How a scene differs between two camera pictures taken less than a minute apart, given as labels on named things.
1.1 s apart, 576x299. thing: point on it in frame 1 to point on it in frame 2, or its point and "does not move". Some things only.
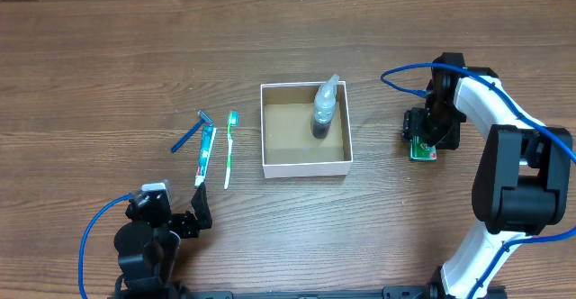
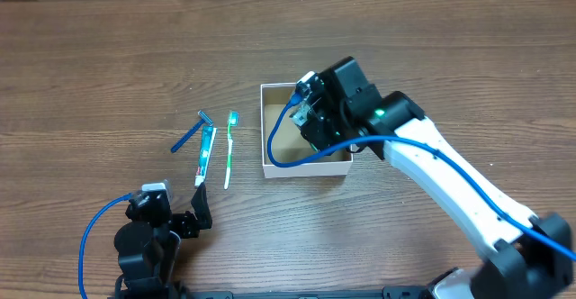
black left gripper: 201,203 does not move
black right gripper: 412,127 to 316,130
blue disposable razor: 189,134 does not move
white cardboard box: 290,149 does not move
